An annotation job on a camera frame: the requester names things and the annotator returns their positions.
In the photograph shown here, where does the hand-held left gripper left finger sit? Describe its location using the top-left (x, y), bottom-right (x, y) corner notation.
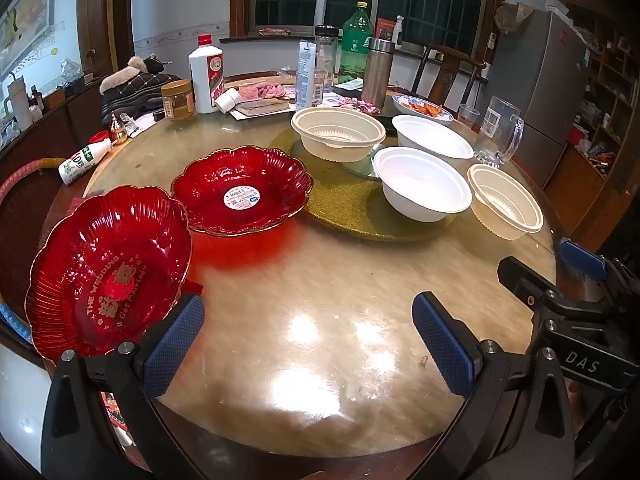
top-left (41, 292), bottom-right (206, 480)

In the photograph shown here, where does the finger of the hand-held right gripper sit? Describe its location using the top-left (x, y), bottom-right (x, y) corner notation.
top-left (496, 256), bottom-right (607, 319)
top-left (559, 237), bottom-right (640, 301)

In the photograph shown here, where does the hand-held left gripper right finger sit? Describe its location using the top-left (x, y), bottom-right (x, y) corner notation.
top-left (411, 291), bottom-right (576, 480)

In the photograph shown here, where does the beige ribbed plastic bowl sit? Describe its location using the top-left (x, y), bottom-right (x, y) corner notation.
top-left (290, 106), bottom-right (387, 163)
top-left (467, 163), bottom-right (544, 241)

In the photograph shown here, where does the red plate with gold lettering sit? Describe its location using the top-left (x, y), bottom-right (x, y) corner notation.
top-left (24, 185), bottom-right (193, 366)

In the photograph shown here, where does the white plastic bowl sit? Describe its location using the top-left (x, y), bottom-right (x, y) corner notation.
top-left (373, 147), bottom-right (473, 222)
top-left (391, 114), bottom-right (474, 163)

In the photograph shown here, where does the red plate with white sticker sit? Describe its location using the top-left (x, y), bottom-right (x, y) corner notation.
top-left (171, 146), bottom-right (314, 236)

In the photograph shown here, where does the wooden shelf unit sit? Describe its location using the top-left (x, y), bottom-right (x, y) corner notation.
top-left (542, 0), bottom-right (640, 241)

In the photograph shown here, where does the glass beer mug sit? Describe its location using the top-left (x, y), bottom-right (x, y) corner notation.
top-left (472, 95), bottom-right (526, 169)

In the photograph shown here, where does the gold glitter turntable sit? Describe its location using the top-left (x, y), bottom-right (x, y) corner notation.
top-left (272, 125), bottom-right (458, 243)

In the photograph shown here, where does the clear plastic cup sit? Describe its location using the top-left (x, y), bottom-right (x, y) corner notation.
top-left (457, 104), bottom-right (481, 130)

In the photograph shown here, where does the grey refrigerator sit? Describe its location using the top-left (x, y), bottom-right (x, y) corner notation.
top-left (477, 7), bottom-right (591, 191)

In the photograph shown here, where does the blue patterned plate with food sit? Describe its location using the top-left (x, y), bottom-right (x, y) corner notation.
top-left (391, 94), bottom-right (455, 123)

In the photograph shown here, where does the white green drink bottle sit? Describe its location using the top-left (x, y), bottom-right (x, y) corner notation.
top-left (58, 137), bottom-right (113, 185)

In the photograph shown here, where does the small gold bottle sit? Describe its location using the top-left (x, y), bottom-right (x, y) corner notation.
top-left (110, 110), bottom-right (128, 145)

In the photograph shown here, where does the wooden chair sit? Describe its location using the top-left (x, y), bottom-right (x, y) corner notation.
top-left (412, 42), bottom-right (487, 111)

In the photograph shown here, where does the colourful hula hoop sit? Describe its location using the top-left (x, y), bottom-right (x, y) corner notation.
top-left (0, 156), bottom-right (63, 346)

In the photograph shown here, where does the peanut butter jar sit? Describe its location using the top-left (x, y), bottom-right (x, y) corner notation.
top-left (160, 79), bottom-right (196, 122)

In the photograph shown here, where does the small white cup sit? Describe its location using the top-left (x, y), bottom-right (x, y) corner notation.
top-left (215, 88), bottom-right (242, 113)

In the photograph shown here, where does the brown book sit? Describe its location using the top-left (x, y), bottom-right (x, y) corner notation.
top-left (235, 96), bottom-right (291, 117)

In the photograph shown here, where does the black quilted jacket fur collar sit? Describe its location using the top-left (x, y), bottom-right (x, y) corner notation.
top-left (99, 56), bottom-right (182, 128)

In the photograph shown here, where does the steel thermos flask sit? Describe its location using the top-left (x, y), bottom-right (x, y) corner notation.
top-left (361, 37), bottom-right (395, 109)

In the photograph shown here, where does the dark wooden sideboard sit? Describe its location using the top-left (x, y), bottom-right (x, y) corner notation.
top-left (0, 75), bottom-right (108, 201)

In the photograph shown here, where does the white liquor bottle red cap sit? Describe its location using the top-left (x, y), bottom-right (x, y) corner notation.
top-left (188, 34), bottom-right (225, 114)

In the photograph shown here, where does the white tumbler green straw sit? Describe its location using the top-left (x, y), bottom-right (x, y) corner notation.
top-left (5, 80), bottom-right (33, 128)

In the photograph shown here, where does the green plastic bottle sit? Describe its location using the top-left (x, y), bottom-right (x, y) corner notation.
top-left (340, 1), bottom-right (375, 86)

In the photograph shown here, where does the white lotion tube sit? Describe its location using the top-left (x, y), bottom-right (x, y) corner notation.
top-left (296, 41), bottom-right (317, 111)

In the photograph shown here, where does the clear jar black lid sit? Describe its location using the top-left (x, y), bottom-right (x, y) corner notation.
top-left (314, 25), bottom-right (341, 96)

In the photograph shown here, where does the wooden door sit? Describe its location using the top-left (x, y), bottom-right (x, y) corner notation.
top-left (75, 0), bottom-right (133, 76)

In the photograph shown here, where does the framed painting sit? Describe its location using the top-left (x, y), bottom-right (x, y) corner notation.
top-left (0, 0), bottom-right (61, 76)

